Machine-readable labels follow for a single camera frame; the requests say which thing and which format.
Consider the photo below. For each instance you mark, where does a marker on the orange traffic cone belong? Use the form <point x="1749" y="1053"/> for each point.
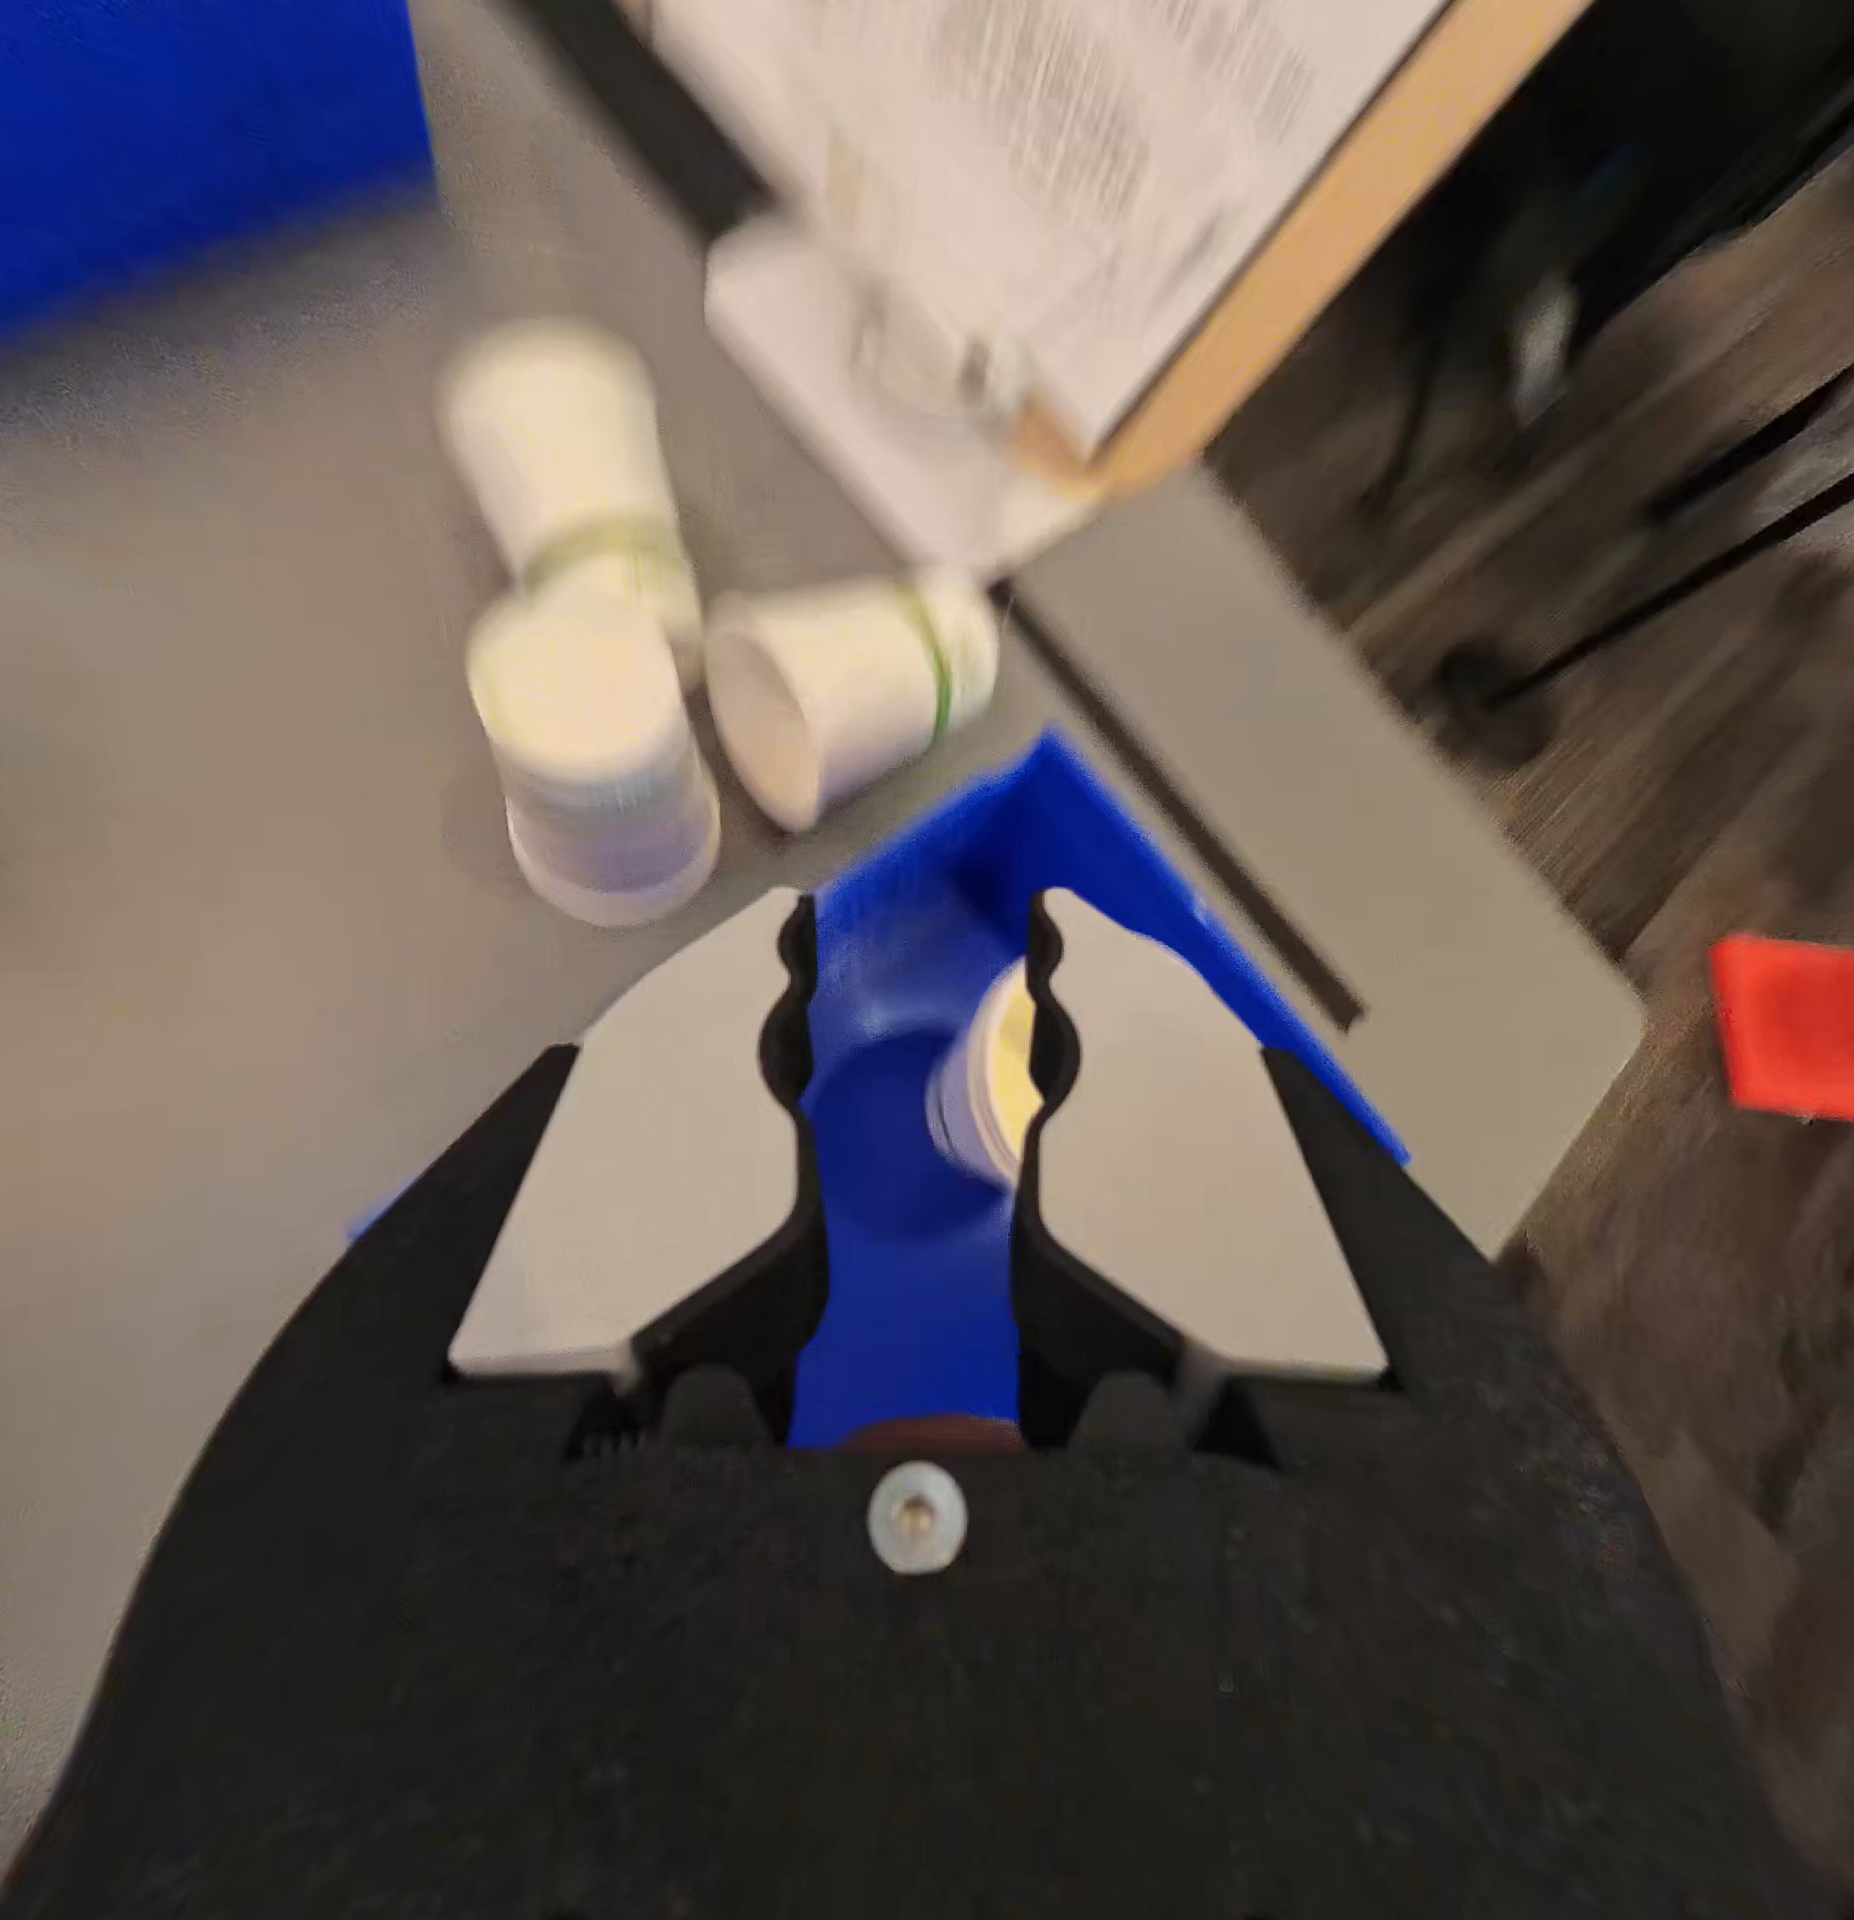
<point x="1797" y="1026"/>

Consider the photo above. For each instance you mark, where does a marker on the white paper cup green band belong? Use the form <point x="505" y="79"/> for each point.
<point x="596" y="750"/>
<point x="553" y="436"/>
<point x="988" y="1080"/>
<point x="852" y="675"/>

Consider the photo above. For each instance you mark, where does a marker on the blue plastic bin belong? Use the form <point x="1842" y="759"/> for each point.
<point x="896" y="1201"/>
<point x="192" y="151"/>

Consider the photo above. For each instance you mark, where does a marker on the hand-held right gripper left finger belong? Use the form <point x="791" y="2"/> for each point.
<point x="627" y="1201"/>

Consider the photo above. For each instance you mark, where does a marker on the white instruction sheet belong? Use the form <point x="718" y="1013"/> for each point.
<point x="1094" y="151"/>

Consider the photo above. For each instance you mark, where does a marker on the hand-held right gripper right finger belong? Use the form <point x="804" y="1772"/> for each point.
<point x="1213" y="1201"/>

